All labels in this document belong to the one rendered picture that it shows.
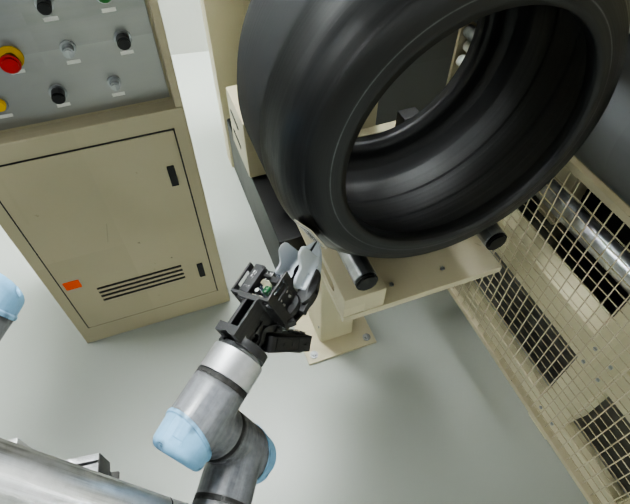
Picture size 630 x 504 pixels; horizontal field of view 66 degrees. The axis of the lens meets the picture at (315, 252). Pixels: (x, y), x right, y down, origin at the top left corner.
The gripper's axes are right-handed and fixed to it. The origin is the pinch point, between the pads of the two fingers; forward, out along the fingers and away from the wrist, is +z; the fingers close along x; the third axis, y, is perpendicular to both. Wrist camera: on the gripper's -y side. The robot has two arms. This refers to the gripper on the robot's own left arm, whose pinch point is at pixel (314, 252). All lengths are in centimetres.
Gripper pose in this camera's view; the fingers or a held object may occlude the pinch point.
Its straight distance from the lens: 77.5
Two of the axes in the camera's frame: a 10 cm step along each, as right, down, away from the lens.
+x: -8.0, -1.7, 5.7
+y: -3.6, -6.3, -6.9
